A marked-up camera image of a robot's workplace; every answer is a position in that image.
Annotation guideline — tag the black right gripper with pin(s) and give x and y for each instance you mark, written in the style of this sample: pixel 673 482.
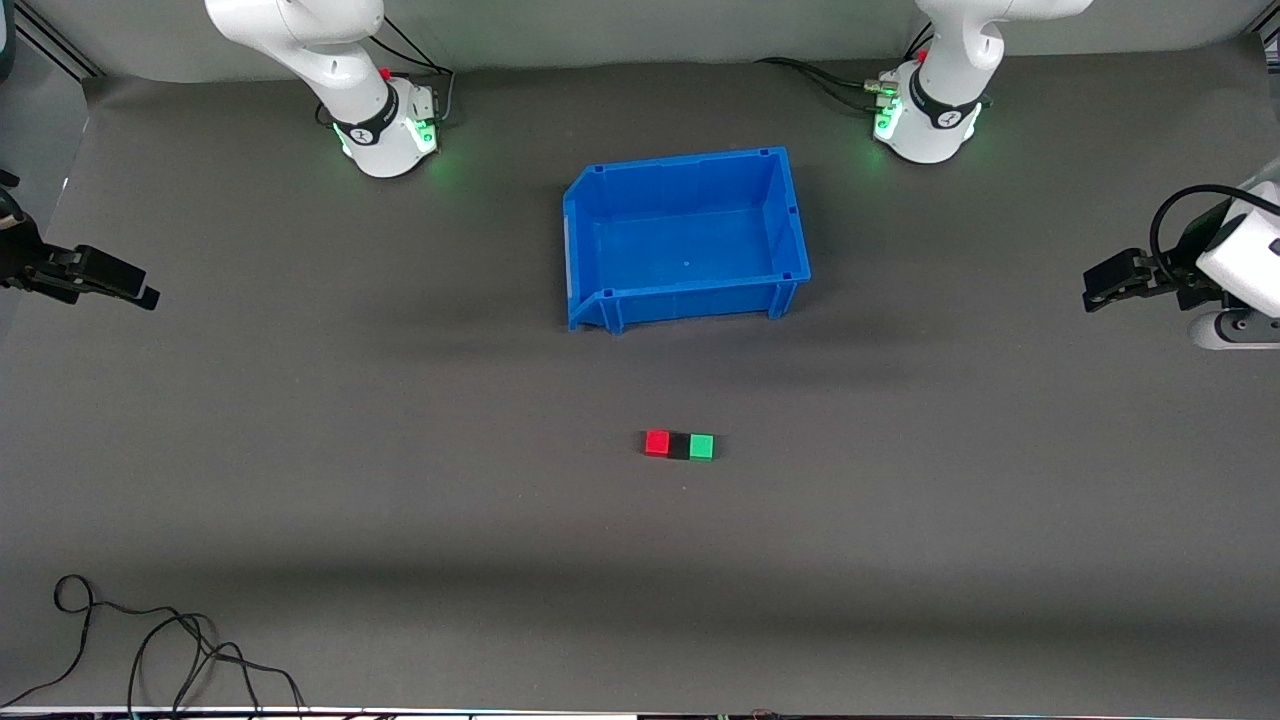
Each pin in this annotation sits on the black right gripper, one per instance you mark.
pixel 20 255

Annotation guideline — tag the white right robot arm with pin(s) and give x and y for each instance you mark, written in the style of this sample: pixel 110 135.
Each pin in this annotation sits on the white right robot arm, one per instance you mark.
pixel 300 40

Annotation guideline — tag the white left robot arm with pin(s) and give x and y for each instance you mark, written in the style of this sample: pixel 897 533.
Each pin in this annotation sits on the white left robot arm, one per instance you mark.
pixel 950 120

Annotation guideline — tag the small red cube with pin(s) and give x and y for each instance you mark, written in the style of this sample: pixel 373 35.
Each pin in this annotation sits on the small red cube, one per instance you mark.
pixel 657 443

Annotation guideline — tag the small black cube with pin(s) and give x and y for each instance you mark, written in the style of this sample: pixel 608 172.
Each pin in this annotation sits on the small black cube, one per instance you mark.
pixel 681 448

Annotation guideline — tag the small green cube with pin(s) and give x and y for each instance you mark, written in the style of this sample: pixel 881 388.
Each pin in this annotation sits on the small green cube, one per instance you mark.
pixel 702 446

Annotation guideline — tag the blue plastic storage bin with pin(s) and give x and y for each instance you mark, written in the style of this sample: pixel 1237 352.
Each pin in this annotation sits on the blue plastic storage bin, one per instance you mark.
pixel 690 240

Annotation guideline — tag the grey table mat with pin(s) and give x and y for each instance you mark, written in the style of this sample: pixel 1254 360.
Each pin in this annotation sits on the grey table mat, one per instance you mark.
pixel 400 550

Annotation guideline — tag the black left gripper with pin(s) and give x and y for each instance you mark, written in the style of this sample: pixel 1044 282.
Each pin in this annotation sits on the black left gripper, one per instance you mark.
pixel 1184 263

